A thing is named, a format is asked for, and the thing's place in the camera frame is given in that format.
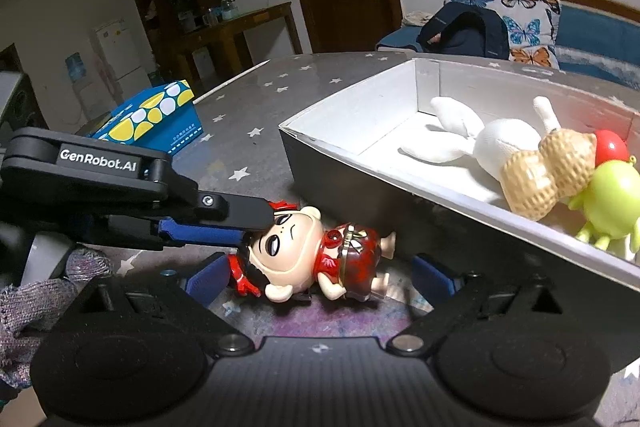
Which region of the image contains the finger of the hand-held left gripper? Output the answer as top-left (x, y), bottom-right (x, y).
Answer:
top-left (107, 214), bottom-right (251, 253)
top-left (190, 187), bottom-right (275, 232)

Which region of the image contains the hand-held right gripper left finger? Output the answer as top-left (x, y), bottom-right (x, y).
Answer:
top-left (82, 252), bottom-right (253, 358)

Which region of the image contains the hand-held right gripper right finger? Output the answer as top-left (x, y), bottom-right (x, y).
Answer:
top-left (386, 254), bottom-right (556, 358)

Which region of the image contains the doll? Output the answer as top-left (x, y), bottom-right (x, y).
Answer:
top-left (227, 201), bottom-right (398, 305)

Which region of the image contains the grey cardboard box white inside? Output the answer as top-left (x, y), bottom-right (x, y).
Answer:
top-left (277, 58), bottom-right (640, 280)

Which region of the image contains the beige peanut toy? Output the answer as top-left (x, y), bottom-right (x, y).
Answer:
top-left (501, 129), bottom-right (598, 222)

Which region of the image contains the white plush rabbit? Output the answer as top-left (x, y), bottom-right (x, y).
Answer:
top-left (398, 96), bottom-right (561, 188)

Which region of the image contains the green plastic toy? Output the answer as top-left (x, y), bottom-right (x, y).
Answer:
top-left (567, 159), bottom-right (640, 265)

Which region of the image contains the red round plastic toy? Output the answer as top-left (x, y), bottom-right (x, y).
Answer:
top-left (594, 129), bottom-right (630, 168)

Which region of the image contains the person's left hand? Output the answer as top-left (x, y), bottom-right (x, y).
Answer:
top-left (0, 249), bottom-right (113, 403)

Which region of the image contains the blue yellow spotted tissue box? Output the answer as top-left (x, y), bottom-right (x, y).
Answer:
top-left (87, 79), bottom-right (203, 158)

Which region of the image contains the water dispenser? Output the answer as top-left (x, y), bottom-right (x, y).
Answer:
top-left (65, 52), bottom-right (101, 128)

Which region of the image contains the grey star-print table cover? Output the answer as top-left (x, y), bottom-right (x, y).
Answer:
top-left (85, 52), bottom-right (640, 427)

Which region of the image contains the white refrigerator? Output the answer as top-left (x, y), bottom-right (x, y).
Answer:
top-left (90, 18), bottom-right (143, 118)

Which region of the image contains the brown wooden desk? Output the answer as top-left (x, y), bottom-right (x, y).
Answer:
top-left (160, 2), bottom-right (303, 92)

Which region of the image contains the dark backpack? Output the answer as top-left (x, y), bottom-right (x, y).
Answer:
top-left (416, 1), bottom-right (511, 60)

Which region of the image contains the butterfly print pillow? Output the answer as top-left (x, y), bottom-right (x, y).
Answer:
top-left (447, 0), bottom-right (563, 68)

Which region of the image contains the blue sofa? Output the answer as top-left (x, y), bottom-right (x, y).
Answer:
top-left (375, 9), bottom-right (640, 88)

